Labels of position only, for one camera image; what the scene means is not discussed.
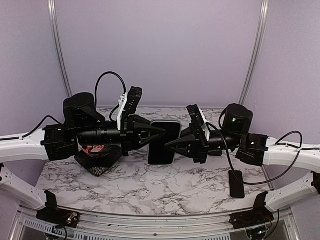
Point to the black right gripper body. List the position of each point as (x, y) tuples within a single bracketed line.
[(201, 152)]

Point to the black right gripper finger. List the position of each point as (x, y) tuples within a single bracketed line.
[(187, 134), (185, 146)]

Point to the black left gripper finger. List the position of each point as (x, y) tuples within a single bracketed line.
[(141, 124), (143, 139)]

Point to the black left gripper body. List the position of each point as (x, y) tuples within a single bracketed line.
[(91, 136)]

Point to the black phone case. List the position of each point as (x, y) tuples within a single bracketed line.
[(216, 152)]

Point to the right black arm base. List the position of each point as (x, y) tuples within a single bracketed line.
[(259, 214)]

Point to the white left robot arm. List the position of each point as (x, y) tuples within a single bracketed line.
[(53, 143)]

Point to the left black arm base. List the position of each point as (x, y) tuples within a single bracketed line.
[(53, 214)]

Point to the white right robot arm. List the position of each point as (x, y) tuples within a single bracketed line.
[(262, 150)]

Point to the red white patterned bowl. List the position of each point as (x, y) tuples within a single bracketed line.
[(93, 149)]

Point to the black square patterned plate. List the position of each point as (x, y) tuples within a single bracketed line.
[(98, 164)]

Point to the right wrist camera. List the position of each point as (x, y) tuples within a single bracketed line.
[(198, 123)]

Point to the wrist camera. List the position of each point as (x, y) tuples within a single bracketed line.
[(128, 104), (198, 123)]

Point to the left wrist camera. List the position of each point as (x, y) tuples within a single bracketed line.
[(128, 104)]

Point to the front aluminium rail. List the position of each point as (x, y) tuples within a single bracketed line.
[(109, 226)]

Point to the left aluminium frame post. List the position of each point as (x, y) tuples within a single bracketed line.
[(58, 46)]

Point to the aluminium frame post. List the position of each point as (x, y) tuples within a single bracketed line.
[(257, 46), (58, 46)]

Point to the right aluminium frame post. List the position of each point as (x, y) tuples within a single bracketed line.
[(257, 46)]

